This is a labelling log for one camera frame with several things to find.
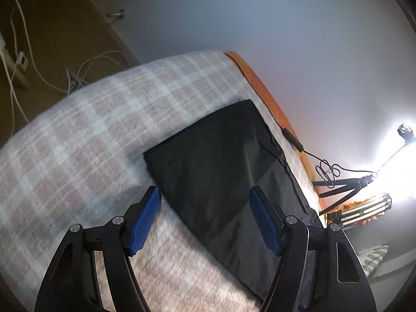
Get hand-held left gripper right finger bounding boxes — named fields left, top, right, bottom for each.
left=249, top=185, right=378, bottom=312

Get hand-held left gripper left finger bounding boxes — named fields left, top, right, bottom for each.
left=34, top=185, right=162, bottom=312

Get black pants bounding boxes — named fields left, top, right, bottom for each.
left=143, top=99, right=326, bottom=302

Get black tripod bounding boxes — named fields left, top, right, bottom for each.
left=312, top=175, right=379, bottom=217

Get silver folded tripod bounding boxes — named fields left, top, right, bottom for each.
left=326, top=194, right=393, bottom=229

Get plaid blanket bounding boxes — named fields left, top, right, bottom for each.
left=0, top=50, right=326, bottom=312

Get patterned cushion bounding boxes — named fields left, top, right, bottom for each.
left=357, top=244, right=389, bottom=277

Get bright lamp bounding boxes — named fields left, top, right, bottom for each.
left=374, top=122, right=416, bottom=209

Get white power strip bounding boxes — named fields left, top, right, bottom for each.
left=0, top=36, right=32, bottom=89

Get black cable with inline switch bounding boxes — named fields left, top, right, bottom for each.
left=225, top=52, right=379, bottom=190

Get orange bed frame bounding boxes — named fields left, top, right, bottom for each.
left=225, top=51, right=329, bottom=226

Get white cable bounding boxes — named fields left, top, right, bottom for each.
left=3, top=0, right=131, bottom=137

